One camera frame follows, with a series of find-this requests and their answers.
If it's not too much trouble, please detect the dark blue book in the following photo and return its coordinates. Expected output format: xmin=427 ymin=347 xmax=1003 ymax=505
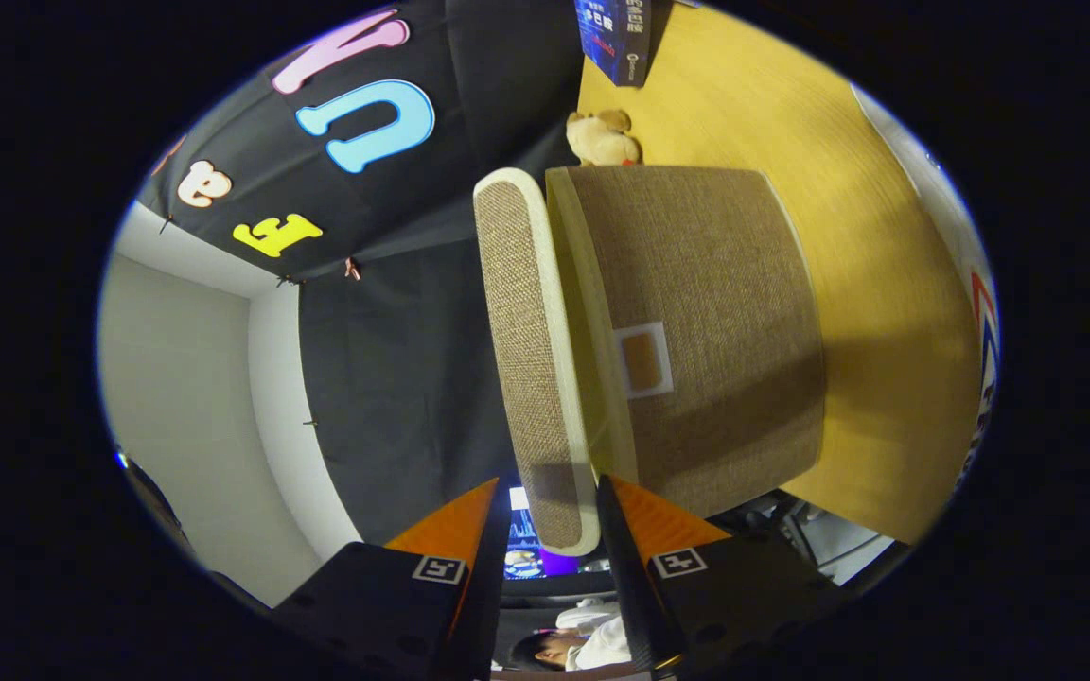
xmin=573 ymin=0 xmax=652 ymax=88

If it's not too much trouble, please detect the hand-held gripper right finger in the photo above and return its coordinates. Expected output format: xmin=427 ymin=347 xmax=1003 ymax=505
xmin=595 ymin=473 xmax=847 ymax=677

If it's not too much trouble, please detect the computer monitor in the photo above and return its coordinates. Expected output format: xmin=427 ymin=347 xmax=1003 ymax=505
xmin=503 ymin=486 xmax=593 ymax=580

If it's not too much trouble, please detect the white canvas shoe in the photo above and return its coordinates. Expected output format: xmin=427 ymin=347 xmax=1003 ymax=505
xmin=954 ymin=267 xmax=1002 ymax=498

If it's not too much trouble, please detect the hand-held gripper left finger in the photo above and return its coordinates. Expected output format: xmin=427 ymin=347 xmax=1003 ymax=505
xmin=269 ymin=478 xmax=513 ymax=681

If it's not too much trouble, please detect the brown fabric storage box lid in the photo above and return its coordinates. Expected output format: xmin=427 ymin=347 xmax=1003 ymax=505
xmin=473 ymin=167 xmax=601 ymax=557

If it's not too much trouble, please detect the brown plush dog toy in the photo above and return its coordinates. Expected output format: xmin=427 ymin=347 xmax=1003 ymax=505
xmin=566 ymin=109 xmax=642 ymax=168

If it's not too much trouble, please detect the black backdrop cloth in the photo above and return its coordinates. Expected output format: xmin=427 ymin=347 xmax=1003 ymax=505
xmin=133 ymin=0 xmax=603 ymax=568

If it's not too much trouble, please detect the brown fabric storage box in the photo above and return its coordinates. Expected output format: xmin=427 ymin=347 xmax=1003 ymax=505
xmin=545 ymin=166 xmax=828 ymax=519

